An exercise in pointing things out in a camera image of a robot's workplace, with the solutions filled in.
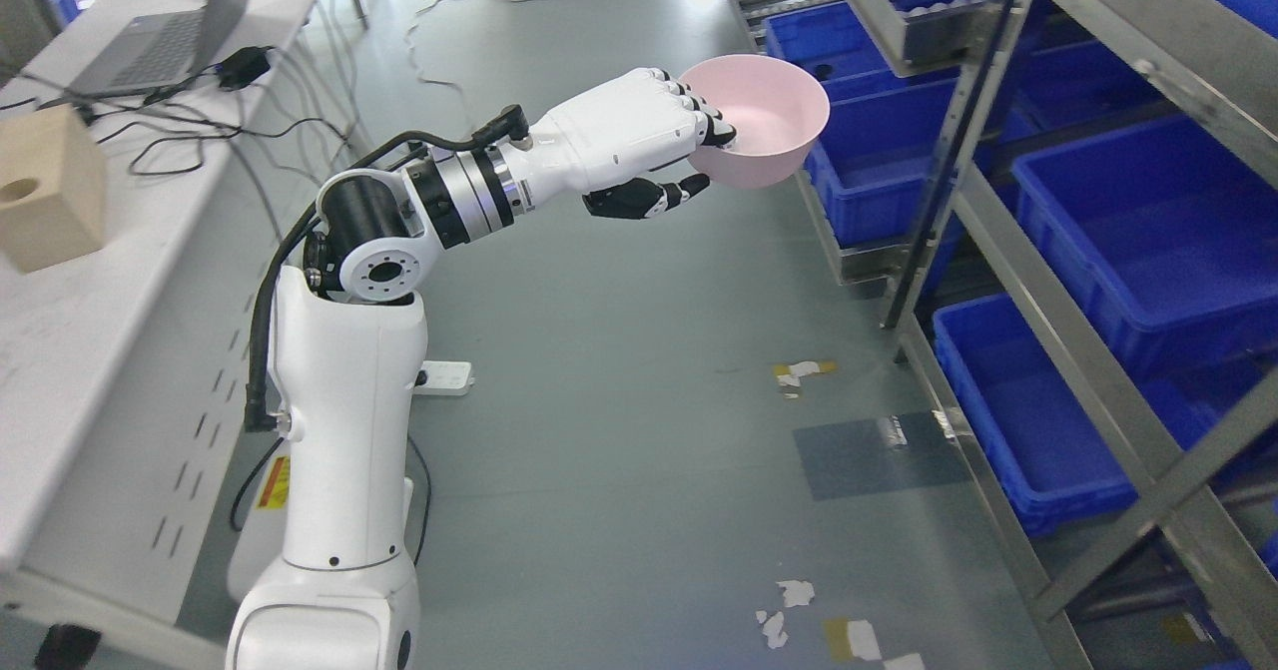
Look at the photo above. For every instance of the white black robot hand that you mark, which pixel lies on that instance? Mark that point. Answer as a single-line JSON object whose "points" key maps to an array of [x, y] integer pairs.
{"points": [[603, 143]]}

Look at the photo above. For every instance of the pink ikea bowl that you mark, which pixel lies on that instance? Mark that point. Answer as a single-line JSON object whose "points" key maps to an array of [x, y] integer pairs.
{"points": [[777, 108]]}

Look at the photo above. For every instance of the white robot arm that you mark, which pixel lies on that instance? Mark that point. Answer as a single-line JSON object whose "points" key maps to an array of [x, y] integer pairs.
{"points": [[338, 339]]}

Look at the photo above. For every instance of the blue bin rack middle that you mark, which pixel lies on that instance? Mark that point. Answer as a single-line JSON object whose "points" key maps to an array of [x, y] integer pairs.
{"points": [[1163, 238]]}

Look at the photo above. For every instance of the blue bin rack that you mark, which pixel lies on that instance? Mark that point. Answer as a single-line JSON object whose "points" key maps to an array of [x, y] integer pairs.
{"points": [[1163, 238], [1049, 458], [870, 163]]}

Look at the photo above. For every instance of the steel shelf rack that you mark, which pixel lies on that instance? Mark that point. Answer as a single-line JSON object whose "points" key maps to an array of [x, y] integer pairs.
{"points": [[1181, 578]]}

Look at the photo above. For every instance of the white power strip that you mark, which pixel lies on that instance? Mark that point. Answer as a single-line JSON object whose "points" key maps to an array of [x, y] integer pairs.
{"points": [[444, 378]]}

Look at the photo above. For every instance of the blue bin rack far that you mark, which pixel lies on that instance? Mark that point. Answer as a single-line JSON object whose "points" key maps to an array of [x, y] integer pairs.
{"points": [[870, 163]]}

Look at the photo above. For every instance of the black power adapter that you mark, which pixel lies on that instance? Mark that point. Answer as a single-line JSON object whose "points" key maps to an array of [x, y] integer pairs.
{"points": [[243, 67]]}

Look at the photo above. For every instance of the grey laptop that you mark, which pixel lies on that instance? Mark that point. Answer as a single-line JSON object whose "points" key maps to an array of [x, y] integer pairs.
{"points": [[160, 51]]}

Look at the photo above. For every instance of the white desk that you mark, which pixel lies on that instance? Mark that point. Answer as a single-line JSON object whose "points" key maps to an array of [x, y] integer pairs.
{"points": [[124, 370]]}

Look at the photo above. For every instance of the blue bin rack lower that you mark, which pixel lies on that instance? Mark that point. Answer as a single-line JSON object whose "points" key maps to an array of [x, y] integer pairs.
{"points": [[1049, 458]]}

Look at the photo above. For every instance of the wooden block with hole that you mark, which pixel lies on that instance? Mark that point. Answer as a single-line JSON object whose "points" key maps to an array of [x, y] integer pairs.
{"points": [[53, 186]]}

